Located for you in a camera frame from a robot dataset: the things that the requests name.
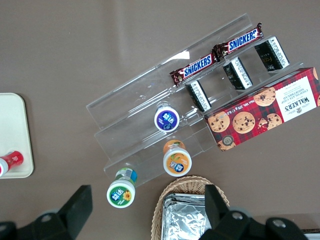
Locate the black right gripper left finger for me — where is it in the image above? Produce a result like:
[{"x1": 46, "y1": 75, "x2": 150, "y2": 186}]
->
[{"x1": 0, "y1": 184, "x2": 94, "y2": 240}]

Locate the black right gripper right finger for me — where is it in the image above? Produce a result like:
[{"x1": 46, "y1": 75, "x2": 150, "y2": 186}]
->
[{"x1": 198, "y1": 184, "x2": 308, "y2": 240}]

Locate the light wicker basket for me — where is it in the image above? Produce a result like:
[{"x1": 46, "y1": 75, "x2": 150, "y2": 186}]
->
[{"x1": 151, "y1": 175, "x2": 230, "y2": 240}]

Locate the beige plastic tray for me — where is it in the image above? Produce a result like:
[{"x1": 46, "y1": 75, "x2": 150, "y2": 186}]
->
[{"x1": 0, "y1": 92, "x2": 35, "y2": 179}]

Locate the green label gum jar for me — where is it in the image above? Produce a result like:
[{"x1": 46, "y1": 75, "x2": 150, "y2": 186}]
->
[{"x1": 106, "y1": 167, "x2": 138, "y2": 209}]

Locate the orange label gum jar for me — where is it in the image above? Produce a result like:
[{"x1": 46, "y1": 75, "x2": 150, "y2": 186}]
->
[{"x1": 162, "y1": 139, "x2": 193, "y2": 178}]

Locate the red label gum jar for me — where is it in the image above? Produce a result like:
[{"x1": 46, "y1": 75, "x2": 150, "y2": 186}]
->
[{"x1": 0, "y1": 150, "x2": 25, "y2": 178}]

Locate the white snack bin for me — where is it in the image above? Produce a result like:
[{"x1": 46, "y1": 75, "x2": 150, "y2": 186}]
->
[{"x1": 301, "y1": 227, "x2": 320, "y2": 240}]

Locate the blue label gum jar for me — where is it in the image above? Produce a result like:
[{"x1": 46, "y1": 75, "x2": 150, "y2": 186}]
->
[{"x1": 153, "y1": 101, "x2": 181, "y2": 133}]

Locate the red Walkers shortbread box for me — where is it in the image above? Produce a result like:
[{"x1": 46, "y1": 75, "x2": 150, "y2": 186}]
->
[{"x1": 204, "y1": 66, "x2": 320, "y2": 152}]

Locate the clear acrylic stepped shelf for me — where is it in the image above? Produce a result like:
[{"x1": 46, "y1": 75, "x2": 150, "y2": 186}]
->
[{"x1": 85, "y1": 12, "x2": 305, "y2": 188}]

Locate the small black white box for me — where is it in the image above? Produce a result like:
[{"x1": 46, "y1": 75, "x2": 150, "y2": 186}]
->
[
  {"x1": 184, "y1": 79, "x2": 213, "y2": 113},
  {"x1": 222, "y1": 56, "x2": 254, "y2": 90},
  {"x1": 254, "y1": 36, "x2": 291, "y2": 73}
]

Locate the Snickers chocolate bar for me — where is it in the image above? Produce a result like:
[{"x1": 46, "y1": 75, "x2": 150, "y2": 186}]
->
[
  {"x1": 169, "y1": 53, "x2": 221, "y2": 87},
  {"x1": 212, "y1": 22, "x2": 265, "y2": 62}
]

